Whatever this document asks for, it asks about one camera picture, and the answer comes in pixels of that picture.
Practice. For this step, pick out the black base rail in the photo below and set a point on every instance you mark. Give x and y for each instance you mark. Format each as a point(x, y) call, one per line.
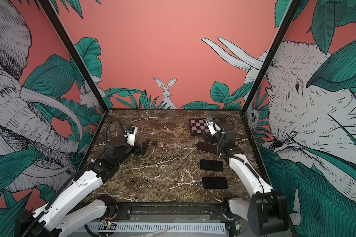
point(215, 210)

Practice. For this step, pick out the white vented strip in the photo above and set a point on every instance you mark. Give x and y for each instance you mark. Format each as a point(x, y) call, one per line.
point(133, 227)

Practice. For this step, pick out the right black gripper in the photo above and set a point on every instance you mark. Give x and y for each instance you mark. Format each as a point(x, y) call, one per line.
point(208, 137)

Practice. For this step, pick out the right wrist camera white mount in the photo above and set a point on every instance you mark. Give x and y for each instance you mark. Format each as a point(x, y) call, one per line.
point(211, 125)

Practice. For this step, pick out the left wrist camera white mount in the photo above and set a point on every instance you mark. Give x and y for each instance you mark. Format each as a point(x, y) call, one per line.
point(130, 134)

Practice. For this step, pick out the black white chessboard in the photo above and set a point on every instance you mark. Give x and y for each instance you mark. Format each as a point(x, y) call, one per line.
point(198, 126)

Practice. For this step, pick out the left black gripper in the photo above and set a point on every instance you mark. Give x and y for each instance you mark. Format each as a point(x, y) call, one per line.
point(144, 146)

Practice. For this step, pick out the blue edged smartphone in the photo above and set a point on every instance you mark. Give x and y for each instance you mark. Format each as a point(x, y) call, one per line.
point(206, 147)

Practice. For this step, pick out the right black corner post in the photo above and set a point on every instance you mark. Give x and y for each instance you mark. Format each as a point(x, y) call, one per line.
point(282, 30)

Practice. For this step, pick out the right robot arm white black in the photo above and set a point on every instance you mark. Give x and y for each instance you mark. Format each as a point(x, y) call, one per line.
point(266, 212)

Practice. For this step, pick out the pink edged smartphone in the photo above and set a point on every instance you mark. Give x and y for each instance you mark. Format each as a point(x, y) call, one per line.
point(215, 183)

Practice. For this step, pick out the black corner post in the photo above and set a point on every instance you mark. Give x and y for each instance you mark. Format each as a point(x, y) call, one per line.
point(282, 30)
point(71, 48)

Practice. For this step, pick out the black smartphone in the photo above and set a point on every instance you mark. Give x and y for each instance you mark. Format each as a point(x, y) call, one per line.
point(211, 165)

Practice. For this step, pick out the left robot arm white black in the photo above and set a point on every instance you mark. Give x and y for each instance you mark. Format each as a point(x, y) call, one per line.
point(57, 218)

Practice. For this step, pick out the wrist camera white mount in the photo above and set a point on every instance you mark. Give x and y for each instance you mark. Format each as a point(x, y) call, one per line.
point(130, 134)
point(211, 125)

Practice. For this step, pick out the left black corner post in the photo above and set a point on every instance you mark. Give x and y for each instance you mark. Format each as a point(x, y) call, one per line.
point(71, 48)

